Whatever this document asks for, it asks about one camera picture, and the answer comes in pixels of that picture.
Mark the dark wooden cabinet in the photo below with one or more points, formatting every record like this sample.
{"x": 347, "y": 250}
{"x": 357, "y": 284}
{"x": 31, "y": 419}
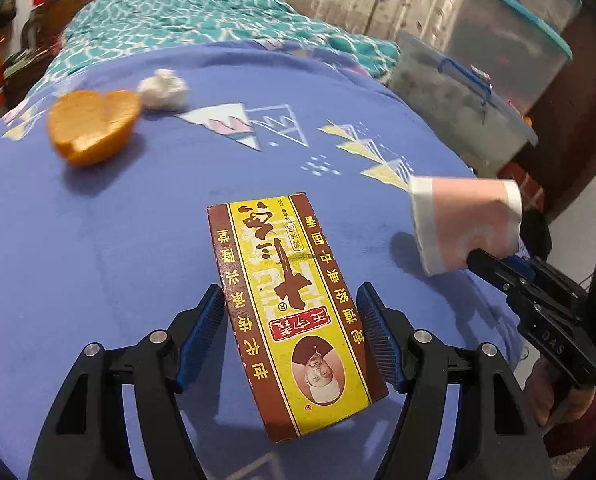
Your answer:
{"x": 593, "y": 110}

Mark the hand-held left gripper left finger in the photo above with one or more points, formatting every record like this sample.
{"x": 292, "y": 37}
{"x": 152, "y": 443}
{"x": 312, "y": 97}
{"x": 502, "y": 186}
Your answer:
{"x": 203, "y": 330}

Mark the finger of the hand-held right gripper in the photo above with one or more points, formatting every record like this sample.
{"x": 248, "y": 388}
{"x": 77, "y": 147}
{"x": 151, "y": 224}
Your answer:
{"x": 493, "y": 266}

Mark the person's right hand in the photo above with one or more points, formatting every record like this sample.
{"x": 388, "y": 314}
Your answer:
{"x": 543, "y": 390}

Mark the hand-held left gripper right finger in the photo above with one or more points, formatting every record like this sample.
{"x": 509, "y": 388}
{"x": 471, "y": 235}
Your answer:
{"x": 378, "y": 335}

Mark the orange bread half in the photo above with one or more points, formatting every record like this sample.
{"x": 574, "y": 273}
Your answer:
{"x": 93, "y": 125}

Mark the crumpled white tissue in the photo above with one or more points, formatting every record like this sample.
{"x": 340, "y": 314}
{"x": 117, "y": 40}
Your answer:
{"x": 160, "y": 87}

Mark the blue patterned blanket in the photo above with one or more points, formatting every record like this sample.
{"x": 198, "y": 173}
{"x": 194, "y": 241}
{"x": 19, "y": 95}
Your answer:
{"x": 103, "y": 235}

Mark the pink paper cup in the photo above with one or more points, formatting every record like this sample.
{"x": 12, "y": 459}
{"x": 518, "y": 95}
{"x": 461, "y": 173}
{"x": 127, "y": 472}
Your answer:
{"x": 458, "y": 220}

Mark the yellow and brown carton box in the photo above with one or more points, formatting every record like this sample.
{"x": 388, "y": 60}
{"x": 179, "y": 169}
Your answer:
{"x": 288, "y": 310}

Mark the teal patterned blanket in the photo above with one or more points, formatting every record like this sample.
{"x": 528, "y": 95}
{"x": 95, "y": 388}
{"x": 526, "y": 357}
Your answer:
{"x": 178, "y": 15}

